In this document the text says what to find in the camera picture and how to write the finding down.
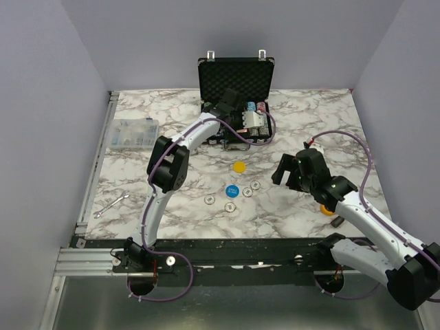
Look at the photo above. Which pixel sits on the silver wrench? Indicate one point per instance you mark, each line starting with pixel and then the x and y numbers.
pixel 100 212

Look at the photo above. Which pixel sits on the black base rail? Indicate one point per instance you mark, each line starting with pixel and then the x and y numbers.
pixel 207 262

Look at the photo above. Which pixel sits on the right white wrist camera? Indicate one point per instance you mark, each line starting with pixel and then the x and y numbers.
pixel 312 144

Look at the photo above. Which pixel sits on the clear plastic organizer box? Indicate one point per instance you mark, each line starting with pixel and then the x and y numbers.
pixel 140 134

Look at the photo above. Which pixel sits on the white red chip bottom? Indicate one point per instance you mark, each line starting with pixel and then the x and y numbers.
pixel 230 207

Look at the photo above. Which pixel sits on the yellow dealer button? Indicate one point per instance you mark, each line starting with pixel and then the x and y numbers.
pixel 239 167

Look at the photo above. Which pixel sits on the black poker chip case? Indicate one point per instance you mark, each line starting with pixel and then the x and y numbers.
pixel 252 78

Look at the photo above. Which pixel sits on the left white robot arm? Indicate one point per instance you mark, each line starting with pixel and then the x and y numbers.
pixel 167 170

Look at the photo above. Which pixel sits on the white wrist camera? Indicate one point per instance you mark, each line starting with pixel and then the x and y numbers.
pixel 312 144
pixel 252 119

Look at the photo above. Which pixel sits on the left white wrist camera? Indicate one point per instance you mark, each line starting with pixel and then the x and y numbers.
pixel 252 119

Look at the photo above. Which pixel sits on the white red chip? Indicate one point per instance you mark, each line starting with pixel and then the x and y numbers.
pixel 230 207
pixel 209 199
pixel 255 185
pixel 247 192

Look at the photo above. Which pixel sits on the yellow black tape measure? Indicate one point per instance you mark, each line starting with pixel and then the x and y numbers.
pixel 326 211

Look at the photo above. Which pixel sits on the small black cylinder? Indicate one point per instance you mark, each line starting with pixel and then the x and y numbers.
pixel 338 221

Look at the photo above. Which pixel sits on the blue round button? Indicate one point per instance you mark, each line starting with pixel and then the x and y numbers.
pixel 232 191

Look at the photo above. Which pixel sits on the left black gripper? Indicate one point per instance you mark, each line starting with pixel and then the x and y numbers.
pixel 238 112

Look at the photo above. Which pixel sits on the aluminium extrusion frame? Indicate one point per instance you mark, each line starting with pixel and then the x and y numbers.
pixel 86 206

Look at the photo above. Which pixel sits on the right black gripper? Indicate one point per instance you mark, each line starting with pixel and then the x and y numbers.
pixel 287 162

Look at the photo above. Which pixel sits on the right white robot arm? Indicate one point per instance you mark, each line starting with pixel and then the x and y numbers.
pixel 404 264

